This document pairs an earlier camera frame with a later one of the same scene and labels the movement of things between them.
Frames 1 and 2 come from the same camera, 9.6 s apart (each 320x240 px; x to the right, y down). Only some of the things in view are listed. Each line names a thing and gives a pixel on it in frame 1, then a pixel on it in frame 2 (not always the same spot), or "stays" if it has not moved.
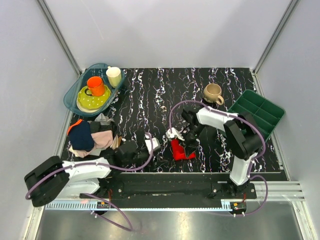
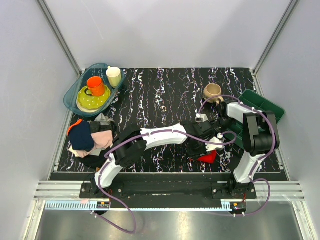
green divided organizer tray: (265, 114) stays
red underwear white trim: (178, 151) to (209, 158)
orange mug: (96, 86) stays
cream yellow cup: (114, 75) stays
